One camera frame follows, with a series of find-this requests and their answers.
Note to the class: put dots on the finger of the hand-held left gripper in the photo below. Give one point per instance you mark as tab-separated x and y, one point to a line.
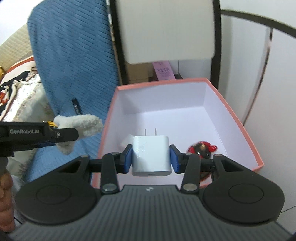
44	146
66	134

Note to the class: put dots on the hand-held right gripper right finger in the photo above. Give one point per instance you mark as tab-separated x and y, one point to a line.
174	160

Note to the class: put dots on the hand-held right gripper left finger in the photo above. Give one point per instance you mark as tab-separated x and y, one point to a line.
128	160

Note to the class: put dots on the white plush toy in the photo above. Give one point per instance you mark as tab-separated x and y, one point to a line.
85	125

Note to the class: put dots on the large white charger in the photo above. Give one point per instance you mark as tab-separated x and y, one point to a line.
150	157

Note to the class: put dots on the red toy figure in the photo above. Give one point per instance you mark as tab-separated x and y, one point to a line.
201	148

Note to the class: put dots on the pink cardboard box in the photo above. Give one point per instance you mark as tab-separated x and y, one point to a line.
161	102

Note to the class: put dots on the person's left hand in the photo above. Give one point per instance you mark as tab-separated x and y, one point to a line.
5	199

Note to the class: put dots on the cream quilted bedspread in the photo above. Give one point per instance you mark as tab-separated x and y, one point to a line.
34	104

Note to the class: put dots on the red black printed blanket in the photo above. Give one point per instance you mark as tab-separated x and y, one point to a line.
13	88

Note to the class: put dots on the red striped cream pillow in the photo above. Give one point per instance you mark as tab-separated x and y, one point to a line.
22	63

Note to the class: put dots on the blue textured chair cover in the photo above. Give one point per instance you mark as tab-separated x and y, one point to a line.
76	58

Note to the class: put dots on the brown cardboard carton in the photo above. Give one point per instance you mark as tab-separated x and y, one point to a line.
137	73

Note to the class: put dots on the purple paper card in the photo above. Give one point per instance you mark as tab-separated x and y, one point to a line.
163	70

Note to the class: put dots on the beige quilted headboard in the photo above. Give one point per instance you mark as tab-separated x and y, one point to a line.
16	44

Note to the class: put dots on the black curved metal frame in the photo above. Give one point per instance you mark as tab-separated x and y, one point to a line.
263	58

